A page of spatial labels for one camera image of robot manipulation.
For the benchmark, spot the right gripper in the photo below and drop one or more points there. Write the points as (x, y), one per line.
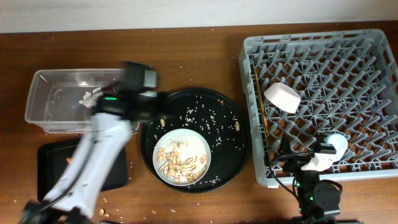
(295, 161)

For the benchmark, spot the pink bowl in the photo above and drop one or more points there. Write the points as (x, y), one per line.
(283, 97)

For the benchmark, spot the light blue cup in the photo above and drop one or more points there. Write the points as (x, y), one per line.
(340, 144)

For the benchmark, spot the grey bowl with rice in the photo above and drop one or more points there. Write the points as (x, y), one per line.
(181, 157)

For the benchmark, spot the white tissue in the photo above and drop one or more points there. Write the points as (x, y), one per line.
(90, 98)

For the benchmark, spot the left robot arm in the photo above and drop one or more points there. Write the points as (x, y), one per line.
(131, 98)

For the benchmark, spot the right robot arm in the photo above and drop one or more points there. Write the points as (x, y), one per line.
(318, 199)

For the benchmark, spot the grey dishwasher rack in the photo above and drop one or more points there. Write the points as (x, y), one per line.
(347, 82)

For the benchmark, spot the black round tray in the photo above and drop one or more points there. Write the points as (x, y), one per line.
(212, 115)

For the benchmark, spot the black rectangular bin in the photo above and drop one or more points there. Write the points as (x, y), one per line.
(52, 161)

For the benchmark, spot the clear plastic bin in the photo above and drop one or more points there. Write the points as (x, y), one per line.
(55, 98)

